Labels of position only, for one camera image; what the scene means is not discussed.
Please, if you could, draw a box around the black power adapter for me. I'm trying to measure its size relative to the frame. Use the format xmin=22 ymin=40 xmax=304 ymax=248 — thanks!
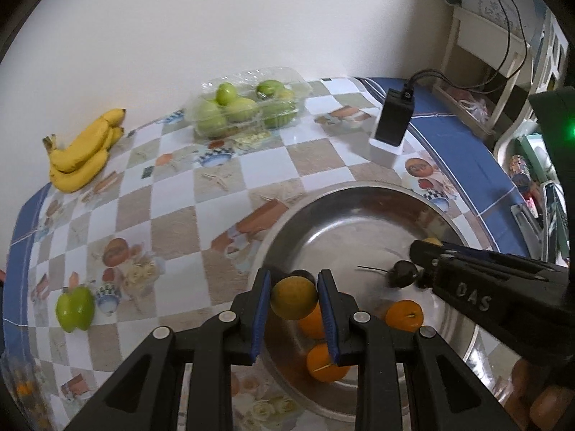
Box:
xmin=375 ymin=89 xmax=415 ymax=147

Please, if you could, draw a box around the black cable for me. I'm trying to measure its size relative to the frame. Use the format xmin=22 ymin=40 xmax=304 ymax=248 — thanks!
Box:
xmin=404 ymin=0 xmax=533 ymax=99
xmin=404 ymin=0 xmax=515 ymax=99

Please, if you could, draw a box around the clear plastic clamshell container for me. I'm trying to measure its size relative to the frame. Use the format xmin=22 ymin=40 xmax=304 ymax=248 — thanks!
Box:
xmin=189 ymin=66 xmax=311 ymax=141

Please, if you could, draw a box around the yellow green citrus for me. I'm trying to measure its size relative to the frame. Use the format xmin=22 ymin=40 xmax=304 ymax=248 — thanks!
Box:
xmin=270 ymin=277 xmax=319 ymax=321

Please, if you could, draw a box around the green apple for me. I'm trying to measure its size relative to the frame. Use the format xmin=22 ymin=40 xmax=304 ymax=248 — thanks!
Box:
xmin=55 ymin=286 xmax=96 ymax=334

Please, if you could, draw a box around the green guava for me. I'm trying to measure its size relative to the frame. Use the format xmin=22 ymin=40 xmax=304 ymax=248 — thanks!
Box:
xmin=195 ymin=99 xmax=227 ymax=138
xmin=261 ymin=99 xmax=297 ymax=129
xmin=225 ymin=96 xmax=259 ymax=123
xmin=256 ymin=79 xmax=284 ymax=99
xmin=216 ymin=82 xmax=238 ymax=106

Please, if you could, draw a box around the person's right hand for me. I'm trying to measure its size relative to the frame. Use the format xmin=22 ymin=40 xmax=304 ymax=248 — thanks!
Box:
xmin=503 ymin=359 xmax=575 ymax=431

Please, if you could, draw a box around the white adapter stand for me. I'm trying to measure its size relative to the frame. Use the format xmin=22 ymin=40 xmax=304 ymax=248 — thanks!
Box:
xmin=368 ymin=137 xmax=405 ymax=167

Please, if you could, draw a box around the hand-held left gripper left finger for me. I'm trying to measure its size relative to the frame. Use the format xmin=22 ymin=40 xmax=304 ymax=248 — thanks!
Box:
xmin=65 ymin=269 xmax=272 ymax=431

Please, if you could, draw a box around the white printed bag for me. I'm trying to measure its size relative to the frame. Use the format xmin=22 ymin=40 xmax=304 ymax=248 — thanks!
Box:
xmin=458 ymin=0 xmax=549 ymax=50

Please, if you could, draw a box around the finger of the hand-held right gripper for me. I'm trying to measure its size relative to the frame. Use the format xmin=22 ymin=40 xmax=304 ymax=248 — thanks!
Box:
xmin=410 ymin=239 xmax=560 ymax=290

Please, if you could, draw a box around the colourful printed box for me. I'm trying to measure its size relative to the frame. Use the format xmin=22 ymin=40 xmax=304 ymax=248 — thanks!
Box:
xmin=510 ymin=155 xmax=540 ymax=194

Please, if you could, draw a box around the round metal bowl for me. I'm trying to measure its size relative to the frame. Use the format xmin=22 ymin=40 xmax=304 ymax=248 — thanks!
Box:
xmin=261 ymin=182 xmax=481 ymax=423

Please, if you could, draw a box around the pink plastic bag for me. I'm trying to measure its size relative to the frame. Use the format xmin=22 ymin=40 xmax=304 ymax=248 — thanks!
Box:
xmin=445 ymin=87 xmax=499 ymax=120

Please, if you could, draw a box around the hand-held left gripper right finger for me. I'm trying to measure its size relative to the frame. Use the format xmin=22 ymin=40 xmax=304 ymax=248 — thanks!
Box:
xmin=317 ymin=269 xmax=517 ymax=431

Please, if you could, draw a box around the green box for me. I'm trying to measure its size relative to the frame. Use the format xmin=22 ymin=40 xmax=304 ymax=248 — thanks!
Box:
xmin=514 ymin=135 xmax=553 ymax=176

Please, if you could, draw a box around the yellow banana bunch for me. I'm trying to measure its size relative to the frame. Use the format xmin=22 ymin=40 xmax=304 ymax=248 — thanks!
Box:
xmin=42 ymin=108 xmax=127 ymax=194

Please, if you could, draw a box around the grey flat device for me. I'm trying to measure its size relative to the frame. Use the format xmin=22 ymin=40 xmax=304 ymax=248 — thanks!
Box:
xmin=512 ymin=204 xmax=544 ymax=252

